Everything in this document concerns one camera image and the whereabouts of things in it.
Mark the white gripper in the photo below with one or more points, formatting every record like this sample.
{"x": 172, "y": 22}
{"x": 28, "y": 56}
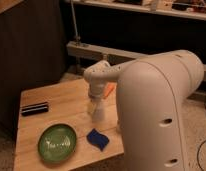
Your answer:
{"x": 92, "y": 102}

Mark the white ceramic cup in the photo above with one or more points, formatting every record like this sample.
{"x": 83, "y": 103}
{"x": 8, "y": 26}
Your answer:
{"x": 99, "y": 112}

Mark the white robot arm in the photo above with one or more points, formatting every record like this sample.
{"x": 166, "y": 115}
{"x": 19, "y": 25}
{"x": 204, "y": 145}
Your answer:
{"x": 150, "y": 92}

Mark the green ceramic bowl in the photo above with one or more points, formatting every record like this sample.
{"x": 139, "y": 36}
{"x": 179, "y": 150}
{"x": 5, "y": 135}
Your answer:
{"x": 57, "y": 143}

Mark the orange carrot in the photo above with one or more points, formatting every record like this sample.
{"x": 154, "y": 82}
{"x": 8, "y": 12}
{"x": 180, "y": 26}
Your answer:
{"x": 108, "y": 90}

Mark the blue wavy sponge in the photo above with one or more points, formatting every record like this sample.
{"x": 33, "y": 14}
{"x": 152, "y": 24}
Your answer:
{"x": 97, "y": 139}

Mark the wooden table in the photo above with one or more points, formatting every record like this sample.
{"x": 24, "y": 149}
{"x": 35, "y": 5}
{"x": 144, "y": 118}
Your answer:
{"x": 67, "y": 104}

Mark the grey metal beam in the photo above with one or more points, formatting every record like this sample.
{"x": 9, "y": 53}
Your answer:
{"x": 113, "y": 64}

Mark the vertical metal pole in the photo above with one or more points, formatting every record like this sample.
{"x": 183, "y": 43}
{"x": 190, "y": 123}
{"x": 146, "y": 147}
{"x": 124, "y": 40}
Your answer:
{"x": 77, "y": 37}

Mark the black rectangular case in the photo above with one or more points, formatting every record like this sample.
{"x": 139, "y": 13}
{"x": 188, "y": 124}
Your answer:
{"x": 35, "y": 109}

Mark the cluttered wall shelf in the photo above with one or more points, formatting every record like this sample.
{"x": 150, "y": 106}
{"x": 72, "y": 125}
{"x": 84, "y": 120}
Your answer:
{"x": 151, "y": 7}

